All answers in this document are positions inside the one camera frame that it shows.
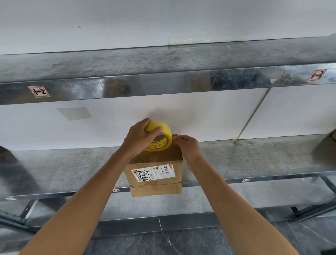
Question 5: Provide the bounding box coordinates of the red-framed white sticker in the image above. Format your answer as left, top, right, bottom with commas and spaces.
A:
27, 86, 50, 98
307, 69, 327, 82

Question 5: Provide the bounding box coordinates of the person's right forearm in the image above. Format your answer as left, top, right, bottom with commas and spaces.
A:
185, 158, 300, 255

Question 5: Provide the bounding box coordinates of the person's right hand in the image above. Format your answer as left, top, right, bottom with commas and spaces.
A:
172, 135, 204, 169

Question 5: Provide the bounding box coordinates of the person's left forearm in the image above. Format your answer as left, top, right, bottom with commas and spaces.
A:
19, 148, 137, 255

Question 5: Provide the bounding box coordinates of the yellow tape roll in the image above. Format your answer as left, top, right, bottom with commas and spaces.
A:
143, 121, 173, 152

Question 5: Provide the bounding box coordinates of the person's left hand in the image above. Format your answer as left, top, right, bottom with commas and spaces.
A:
121, 118, 163, 158

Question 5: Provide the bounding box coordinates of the galvanised metal shelf rack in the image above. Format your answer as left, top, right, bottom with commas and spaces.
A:
0, 34, 336, 238

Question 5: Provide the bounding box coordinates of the cardboard box with white label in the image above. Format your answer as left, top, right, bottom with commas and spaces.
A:
123, 135, 184, 198

